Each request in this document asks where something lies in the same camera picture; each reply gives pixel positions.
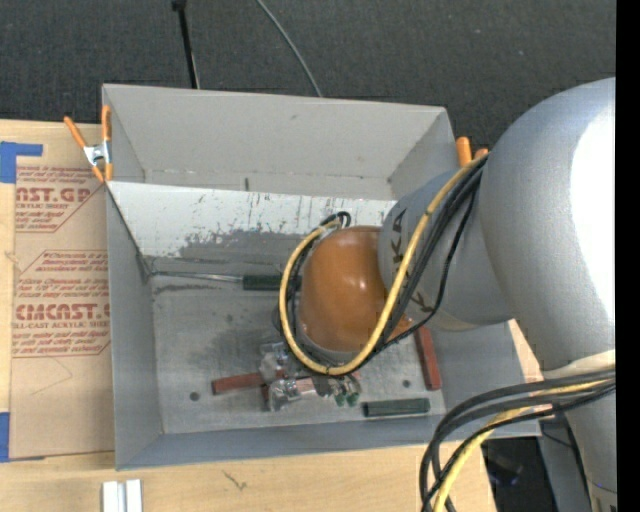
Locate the grey metal bin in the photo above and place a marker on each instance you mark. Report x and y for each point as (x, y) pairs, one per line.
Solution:
(200, 320)

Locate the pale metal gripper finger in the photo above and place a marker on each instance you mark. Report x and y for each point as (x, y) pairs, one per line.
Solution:
(272, 362)
(284, 394)

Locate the brown cardboard board red print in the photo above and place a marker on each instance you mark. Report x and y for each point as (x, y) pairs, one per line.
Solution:
(60, 280)

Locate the red-brown block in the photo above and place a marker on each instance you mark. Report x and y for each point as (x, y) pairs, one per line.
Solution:
(235, 384)
(429, 361)

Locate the dark green flat block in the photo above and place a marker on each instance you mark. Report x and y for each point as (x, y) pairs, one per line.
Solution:
(262, 282)
(396, 407)

